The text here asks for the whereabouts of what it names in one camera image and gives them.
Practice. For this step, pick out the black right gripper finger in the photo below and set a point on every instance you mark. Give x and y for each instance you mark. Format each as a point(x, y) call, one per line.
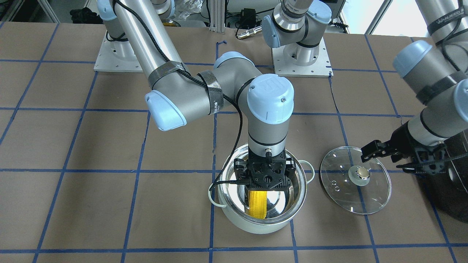
point(243, 175)
point(289, 173)

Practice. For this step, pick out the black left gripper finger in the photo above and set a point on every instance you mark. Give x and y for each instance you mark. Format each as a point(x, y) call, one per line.
point(375, 149)
point(425, 163)

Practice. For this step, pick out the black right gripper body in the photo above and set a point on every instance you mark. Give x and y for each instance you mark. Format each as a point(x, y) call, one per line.
point(239, 168)

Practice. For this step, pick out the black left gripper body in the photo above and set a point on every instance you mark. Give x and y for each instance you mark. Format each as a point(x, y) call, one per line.
point(399, 141)

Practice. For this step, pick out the yellow corn cob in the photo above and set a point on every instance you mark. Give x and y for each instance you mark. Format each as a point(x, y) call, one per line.
point(258, 204)

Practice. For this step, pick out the clear glass pot lid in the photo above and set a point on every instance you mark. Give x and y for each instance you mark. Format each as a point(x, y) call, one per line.
point(358, 187)

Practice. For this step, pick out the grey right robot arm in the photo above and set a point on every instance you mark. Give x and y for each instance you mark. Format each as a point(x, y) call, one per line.
point(177, 98)

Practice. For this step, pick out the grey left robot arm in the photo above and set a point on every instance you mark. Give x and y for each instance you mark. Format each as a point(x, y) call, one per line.
point(438, 76)

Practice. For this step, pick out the pale green electric pot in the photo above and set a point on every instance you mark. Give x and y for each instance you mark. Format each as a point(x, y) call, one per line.
point(234, 199)

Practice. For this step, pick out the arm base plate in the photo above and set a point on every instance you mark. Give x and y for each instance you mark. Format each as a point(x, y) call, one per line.
point(117, 57)
point(294, 60)

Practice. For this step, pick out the aluminium frame post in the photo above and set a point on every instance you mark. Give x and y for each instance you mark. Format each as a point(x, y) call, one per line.
point(217, 11)

